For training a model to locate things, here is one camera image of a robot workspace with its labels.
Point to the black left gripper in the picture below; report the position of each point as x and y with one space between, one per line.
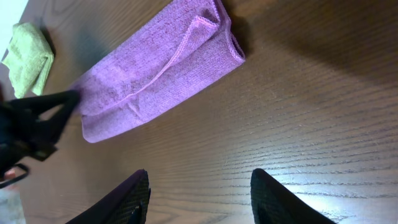
18 137

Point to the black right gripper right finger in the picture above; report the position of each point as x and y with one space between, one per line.
274 204

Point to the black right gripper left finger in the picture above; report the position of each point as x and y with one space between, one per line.
126 204

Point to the purple microfiber cloth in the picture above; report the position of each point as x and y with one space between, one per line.
185 48

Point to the folded green cloth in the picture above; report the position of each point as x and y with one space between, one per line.
29 59

